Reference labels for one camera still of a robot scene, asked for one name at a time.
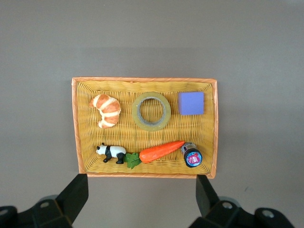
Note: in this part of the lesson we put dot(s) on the brown table cover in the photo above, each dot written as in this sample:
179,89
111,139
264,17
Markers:
152,35

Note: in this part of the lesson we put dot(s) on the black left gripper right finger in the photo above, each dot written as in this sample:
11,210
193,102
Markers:
209,202

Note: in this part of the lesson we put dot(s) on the yellowish clear tape roll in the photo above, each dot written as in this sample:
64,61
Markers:
135,114

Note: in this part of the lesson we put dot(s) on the small jar with blue lid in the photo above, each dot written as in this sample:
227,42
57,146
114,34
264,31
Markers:
192,158

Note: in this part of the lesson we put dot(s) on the yellow wicker basket orange rim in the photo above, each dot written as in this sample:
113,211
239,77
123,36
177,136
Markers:
152,137

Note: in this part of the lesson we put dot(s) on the purple foam cube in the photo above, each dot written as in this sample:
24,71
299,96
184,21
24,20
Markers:
191,104

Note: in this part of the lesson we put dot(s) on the toy orange carrot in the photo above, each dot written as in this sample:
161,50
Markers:
159,152

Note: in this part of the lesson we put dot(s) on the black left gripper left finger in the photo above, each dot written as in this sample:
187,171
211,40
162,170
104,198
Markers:
71,199

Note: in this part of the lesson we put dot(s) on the toy croissant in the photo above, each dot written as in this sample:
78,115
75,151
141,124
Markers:
108,111

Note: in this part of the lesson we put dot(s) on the toy panda figure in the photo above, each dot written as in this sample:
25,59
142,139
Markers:
114,150

